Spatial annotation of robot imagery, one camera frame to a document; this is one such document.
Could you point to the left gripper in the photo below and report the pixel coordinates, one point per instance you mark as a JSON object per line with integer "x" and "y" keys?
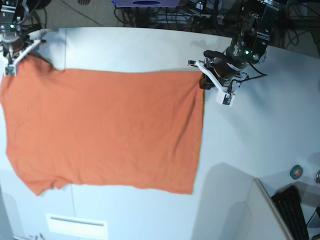
{"x": 223, "y": 66}

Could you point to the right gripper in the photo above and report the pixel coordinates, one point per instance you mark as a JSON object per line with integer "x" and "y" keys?
{"x": 14, "y": 44}

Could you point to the orange t-shirt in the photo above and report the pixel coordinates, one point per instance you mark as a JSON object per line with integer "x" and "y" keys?
{"x": 90, "y": 127}

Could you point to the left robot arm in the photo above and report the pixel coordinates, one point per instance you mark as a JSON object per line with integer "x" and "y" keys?
{"x": 258, "y": 18}

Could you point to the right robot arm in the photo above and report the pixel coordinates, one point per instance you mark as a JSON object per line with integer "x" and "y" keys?
{"x": 98, "y": 57}

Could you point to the blue box with oval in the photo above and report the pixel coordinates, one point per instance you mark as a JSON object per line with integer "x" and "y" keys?
{"x": 146, "y": 3}

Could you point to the white table partition panel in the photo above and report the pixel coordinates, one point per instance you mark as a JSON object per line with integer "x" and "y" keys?
{"x": 238, "y": 211}

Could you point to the green tape roll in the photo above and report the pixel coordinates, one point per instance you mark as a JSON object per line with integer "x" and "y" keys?
{"x": 296, "y": 172}

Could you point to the black keyboard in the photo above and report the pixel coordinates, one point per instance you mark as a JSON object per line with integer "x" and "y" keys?
{"x": 288, "y": 204}

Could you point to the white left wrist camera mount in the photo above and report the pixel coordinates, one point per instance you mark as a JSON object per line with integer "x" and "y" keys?
{"x": 224, "y": 94}

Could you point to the white cable slot cover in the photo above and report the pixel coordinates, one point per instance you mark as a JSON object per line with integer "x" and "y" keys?
{"x": 77, "y": 227}

